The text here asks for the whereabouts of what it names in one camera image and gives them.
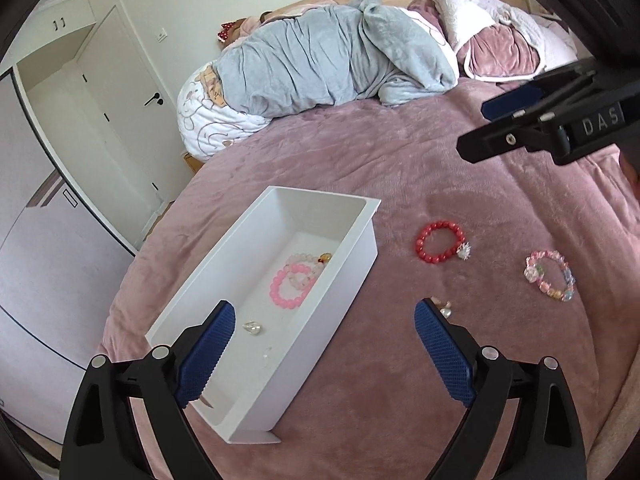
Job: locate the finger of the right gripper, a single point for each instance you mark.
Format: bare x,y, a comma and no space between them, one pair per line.
510,137
535,91

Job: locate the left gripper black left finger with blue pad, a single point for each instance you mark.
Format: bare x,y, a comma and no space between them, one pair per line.
102,440

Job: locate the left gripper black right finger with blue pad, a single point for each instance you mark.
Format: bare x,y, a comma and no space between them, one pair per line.
545,441

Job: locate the silver heart pearl pendant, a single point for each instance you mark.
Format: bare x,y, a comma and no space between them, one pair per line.
252,327

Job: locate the white bedroom door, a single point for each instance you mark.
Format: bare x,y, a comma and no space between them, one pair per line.
126,92

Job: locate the person's hand holding gripper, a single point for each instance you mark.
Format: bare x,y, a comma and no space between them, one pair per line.
630,174

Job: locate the pink velvet pillow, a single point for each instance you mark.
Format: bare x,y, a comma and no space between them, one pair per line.
475,44

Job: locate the white lace pillow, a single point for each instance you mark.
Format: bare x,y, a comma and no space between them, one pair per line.
500,15

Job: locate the mauve plush bed blanket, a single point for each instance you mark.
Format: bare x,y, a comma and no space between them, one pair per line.
535,259

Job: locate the grey blue duvet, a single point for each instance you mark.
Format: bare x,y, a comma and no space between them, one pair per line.
333,55

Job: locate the small silver heart charm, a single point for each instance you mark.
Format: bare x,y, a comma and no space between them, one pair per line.
444,307

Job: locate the white plastic storage box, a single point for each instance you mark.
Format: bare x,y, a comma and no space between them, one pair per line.
258,377

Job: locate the white cartoon print quilt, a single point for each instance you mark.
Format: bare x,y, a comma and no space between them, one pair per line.
207,124

